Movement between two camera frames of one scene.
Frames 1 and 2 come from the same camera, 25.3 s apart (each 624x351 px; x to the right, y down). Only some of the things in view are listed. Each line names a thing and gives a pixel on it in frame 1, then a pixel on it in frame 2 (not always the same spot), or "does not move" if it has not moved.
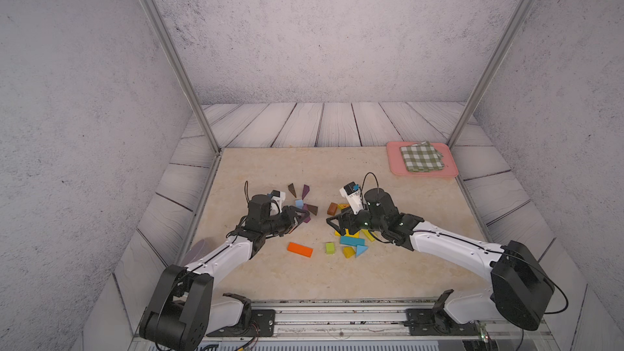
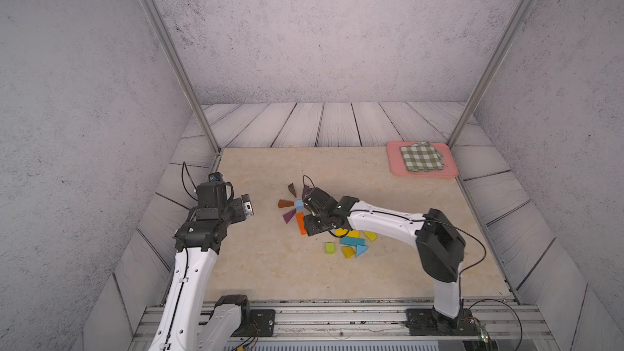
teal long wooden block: [350, 240] does not move
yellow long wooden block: [348, 234] does not move
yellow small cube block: [348, 252] does not move
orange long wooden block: [300, 249] -> [301, 223]
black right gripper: [342, 223] -> [310, 227]
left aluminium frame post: [174, 52] does not move
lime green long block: [368, 234] does not move
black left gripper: [290, 218] -> [240, 212]
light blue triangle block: [360, 249] does not move
